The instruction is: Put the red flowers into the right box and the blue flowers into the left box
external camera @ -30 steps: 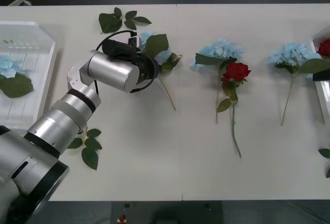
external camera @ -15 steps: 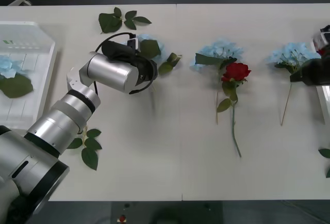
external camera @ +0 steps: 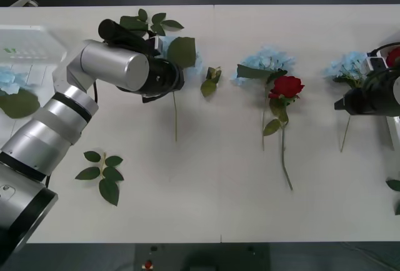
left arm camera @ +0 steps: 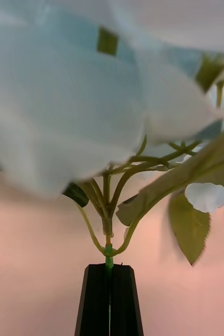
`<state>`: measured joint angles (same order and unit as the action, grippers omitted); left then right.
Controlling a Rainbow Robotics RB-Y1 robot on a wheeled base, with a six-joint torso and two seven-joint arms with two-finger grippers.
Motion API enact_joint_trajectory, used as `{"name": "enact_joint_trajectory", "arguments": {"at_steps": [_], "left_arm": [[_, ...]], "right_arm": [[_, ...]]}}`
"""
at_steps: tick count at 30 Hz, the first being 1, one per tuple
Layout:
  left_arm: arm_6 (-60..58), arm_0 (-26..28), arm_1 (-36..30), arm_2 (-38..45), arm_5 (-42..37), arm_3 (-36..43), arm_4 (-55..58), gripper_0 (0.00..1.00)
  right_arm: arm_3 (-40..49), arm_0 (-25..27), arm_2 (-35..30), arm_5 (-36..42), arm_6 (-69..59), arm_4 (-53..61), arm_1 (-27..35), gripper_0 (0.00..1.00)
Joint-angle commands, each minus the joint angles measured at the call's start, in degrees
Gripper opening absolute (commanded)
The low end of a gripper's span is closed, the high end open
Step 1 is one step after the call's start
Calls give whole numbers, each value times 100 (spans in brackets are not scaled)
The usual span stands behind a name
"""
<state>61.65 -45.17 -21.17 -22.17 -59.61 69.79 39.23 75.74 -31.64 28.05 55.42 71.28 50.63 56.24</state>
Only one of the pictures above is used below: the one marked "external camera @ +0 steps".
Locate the dark robot torso panel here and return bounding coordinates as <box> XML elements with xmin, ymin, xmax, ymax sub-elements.
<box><xmin>134</xmin><ymin>242</ymin><xmax>271</xmax><ymax>271</ymax></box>

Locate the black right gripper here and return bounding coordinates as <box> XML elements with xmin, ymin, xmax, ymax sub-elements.
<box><xmin>334</xmin><ymin>67</ymin><xmax>400</xmax><ymax>117</ymax></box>

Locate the small loose leaf sprig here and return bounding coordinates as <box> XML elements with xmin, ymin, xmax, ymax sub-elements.
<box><xmin>200</xmin><ymin>66</ymin><xmax>223</xmax><ymax>99</ymax></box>

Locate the shallow white plastic box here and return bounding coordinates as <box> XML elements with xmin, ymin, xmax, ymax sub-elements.
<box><xmin>386</xmin><ymin>116</ymin><xmax>400</xmax><ymax>152</ymax></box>
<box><xmin>0</xmin><ymin>24</ymin><xmax>68</xmax><ymax>147</ymax></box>

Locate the red rose with green stem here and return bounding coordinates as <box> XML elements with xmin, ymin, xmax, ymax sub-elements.
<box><xmin>386</xmin><ymin>47</ymin><xmax>400</xmax><ymax>67</ymax></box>
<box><xmin>263</xmin><ymin>76</ymin><xmax>306</xmax><ymax>191</ymax></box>

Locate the loose green leaf twig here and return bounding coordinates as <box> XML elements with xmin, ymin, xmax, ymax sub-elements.
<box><xmin>386</xmin><ymin>179</ymin><xmax>400</xmax><ymax>216</ymax></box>
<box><xmin>120</xmin><ymin>8</ymin><xmax>185</xmax><ymax>37</ymax></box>
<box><xmin>74</xmin><ymin>150</ymin><xmax>124</xmax><ymax>207</ymax></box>

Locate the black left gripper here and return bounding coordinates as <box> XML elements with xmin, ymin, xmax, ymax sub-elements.
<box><xmin>142</xmin><ymin>91</ymin><xmax>169</xmax><ymax>104</ymax></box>

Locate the pale blue flower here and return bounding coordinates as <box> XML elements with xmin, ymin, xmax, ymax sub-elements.
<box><xmin>323</xmin><ymin>51</ymin><xmax>387</xmax><ymax>153</ymax></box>
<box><xmin>0</xmin><ymin>66</ymin><xmax>41</xmax><ymax>119</ymax></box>
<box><xmin>161</xmin><ymin>36</ymin><xmax>204</xmax><ymax>142</ymax></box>
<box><xmin>230</xmin><ymin>45</ymin><xmax>296</xmax><ymax>151</ymax></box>

